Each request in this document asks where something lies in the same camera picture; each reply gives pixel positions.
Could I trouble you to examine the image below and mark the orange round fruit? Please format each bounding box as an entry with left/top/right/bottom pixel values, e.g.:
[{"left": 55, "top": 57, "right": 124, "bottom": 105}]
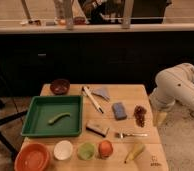
[{"left": 98, "top": 140, "right": 113, "bottom": 158}]

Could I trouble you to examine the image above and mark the dark purple bowl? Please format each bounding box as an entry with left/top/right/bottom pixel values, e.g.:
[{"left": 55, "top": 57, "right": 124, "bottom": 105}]
[{"left": 50, "top": 79, "right": 70, "bottom": 95}]

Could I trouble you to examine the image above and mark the metal fork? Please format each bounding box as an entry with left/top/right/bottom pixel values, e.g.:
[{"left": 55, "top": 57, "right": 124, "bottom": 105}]
[{"left": 115, "top": 132, "right": 148, "bottom": 139}]

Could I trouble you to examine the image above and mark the dark red grape bunch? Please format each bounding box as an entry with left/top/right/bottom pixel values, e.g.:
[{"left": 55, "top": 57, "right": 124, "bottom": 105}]
[{"left": 134, "top": 106, "right": 147, "bottom": 127}]

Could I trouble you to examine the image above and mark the green plastic tray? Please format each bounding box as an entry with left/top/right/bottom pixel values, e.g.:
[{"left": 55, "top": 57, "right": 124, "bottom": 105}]
[{"left": 21, "top": 95, "right": 83, "bottom": 137}]

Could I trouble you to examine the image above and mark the white small bowl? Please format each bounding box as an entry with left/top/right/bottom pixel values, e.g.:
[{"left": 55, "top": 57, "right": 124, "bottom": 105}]
[{"left": 53, "top": 140, "right": 73, "bottom": 161}]

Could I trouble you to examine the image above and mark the yellow banana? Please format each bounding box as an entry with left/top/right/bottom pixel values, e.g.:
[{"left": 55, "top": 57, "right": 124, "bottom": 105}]
[{"left": 124, "top": 143, "right": 145, "bottom": 163}]

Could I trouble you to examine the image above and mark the grey wooden block eraser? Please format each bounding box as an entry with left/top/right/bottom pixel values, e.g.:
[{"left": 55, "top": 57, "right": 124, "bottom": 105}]
[{"left": 86, "top": 121, "right": 109, "bottom": 137}]

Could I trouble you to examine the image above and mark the green bean toy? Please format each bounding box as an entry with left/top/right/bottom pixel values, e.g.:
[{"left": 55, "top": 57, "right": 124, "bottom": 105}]
[{"left": 48, "top": 113, "right": 71, "bottom": 125}]

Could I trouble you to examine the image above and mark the light green cup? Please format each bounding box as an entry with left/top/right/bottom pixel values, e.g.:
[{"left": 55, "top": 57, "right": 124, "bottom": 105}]
[{"left": 77, "top": 142, "right": 95, "bottom": 160}]

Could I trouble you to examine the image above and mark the blue sponge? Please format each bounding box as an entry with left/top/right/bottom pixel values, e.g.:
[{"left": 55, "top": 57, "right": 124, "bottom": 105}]
[{"left": 112, "top": 102, "right": 127, "bottom": 120}]

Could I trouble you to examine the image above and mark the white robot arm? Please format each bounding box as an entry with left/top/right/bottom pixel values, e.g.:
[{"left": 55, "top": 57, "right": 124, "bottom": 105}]
[{"left": 149, "top": 63, "right": 194, "bottom": 111}]

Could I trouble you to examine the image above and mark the orange plastic bowl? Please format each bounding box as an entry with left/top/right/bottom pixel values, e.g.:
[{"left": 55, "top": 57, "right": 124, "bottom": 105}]
[{"left": 14, "top": 143, "right": 50, "bottom": 171}]

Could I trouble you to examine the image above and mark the blue grey cloth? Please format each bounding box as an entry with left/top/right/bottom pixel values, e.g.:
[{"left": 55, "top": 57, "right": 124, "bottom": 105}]
[{"left": 92, "top": 87, "right": 110, "bottom": 101}]

